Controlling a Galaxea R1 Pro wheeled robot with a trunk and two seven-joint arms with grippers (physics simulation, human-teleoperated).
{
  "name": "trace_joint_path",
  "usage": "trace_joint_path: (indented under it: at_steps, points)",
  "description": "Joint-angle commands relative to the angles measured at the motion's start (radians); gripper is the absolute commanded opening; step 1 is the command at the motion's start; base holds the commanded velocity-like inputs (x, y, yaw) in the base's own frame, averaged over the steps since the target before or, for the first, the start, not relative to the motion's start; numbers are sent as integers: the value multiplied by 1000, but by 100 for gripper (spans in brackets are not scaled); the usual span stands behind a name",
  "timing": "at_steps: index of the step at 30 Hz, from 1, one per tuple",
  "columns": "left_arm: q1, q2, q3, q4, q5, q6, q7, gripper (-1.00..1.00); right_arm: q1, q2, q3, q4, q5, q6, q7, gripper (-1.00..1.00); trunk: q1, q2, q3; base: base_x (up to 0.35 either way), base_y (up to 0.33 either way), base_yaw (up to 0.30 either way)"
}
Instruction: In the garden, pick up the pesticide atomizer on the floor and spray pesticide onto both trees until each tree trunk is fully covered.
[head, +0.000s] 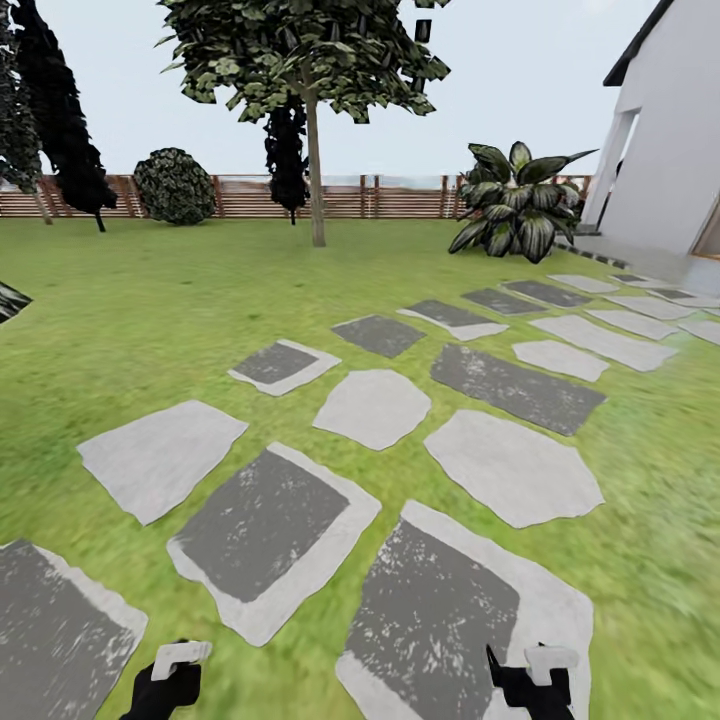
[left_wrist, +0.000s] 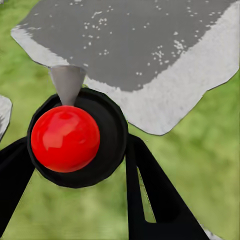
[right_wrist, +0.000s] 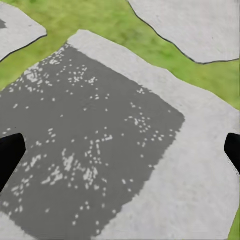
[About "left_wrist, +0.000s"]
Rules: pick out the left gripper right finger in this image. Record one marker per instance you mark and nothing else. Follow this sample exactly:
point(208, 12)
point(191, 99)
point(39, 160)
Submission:
point(174, 220)

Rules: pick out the pesticide atomizer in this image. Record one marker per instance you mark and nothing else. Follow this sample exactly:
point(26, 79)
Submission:
point(79, 136)

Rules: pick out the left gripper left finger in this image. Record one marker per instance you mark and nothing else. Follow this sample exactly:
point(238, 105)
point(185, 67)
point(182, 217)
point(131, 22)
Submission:
point(16, 169)

